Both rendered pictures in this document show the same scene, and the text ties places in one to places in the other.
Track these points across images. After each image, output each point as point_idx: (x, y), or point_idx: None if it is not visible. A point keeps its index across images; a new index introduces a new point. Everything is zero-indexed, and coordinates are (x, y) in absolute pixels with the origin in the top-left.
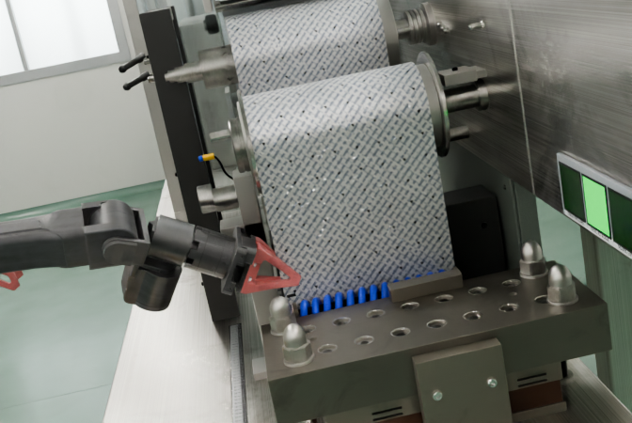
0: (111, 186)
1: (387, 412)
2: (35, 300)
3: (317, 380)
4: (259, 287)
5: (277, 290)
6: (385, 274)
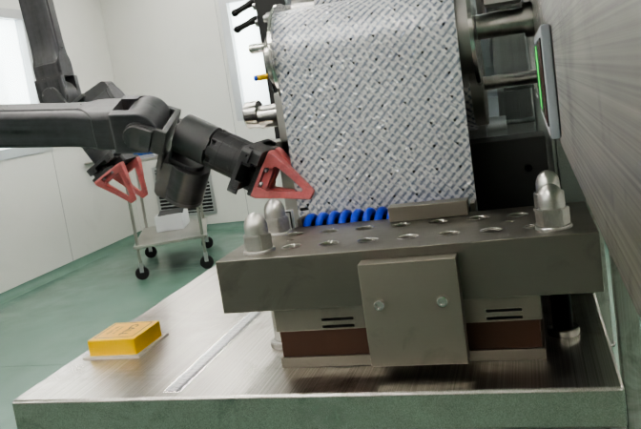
0: None
1: (337, 320)
2: None
3: (262, 270)
4: (269, 194)
5: None
6: (399, 198)
